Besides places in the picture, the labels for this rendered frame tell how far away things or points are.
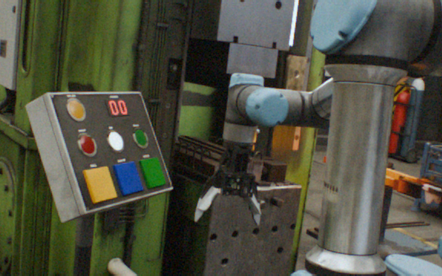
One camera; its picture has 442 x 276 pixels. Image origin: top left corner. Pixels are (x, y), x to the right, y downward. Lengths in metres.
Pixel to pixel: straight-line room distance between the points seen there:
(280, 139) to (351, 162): 1.30
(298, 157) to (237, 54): 0.63
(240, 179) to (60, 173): 0.40
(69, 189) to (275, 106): 0.48
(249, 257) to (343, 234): 1.08
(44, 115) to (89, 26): 0.78
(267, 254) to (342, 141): 1.16
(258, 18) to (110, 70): 0.49
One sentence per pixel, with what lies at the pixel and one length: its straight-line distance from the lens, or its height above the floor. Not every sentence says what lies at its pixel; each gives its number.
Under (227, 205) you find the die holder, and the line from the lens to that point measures 1.68.
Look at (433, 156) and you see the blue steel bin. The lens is 5.72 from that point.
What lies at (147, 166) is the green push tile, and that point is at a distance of 1.36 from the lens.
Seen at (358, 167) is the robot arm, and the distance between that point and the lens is 0.74.
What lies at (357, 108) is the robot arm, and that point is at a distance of 0.74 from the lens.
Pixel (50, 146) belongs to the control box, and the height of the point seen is 1.08.
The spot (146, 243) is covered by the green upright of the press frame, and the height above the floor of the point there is 0.68.
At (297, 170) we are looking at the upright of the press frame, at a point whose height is 0.91.
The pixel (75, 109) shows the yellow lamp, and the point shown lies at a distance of 1.25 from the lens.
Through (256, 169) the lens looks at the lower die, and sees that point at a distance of 1.80.
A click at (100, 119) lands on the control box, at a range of 1.30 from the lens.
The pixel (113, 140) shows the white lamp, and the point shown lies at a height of 1.09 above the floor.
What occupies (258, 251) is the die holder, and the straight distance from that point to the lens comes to 1.83.
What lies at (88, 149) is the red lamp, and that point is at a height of 1.08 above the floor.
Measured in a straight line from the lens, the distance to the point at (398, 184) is 1.82.
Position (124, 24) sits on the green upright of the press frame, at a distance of 1.62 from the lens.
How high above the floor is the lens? 1.32
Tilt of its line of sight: 9 degrees down
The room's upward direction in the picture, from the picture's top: 7 degrees clockwise
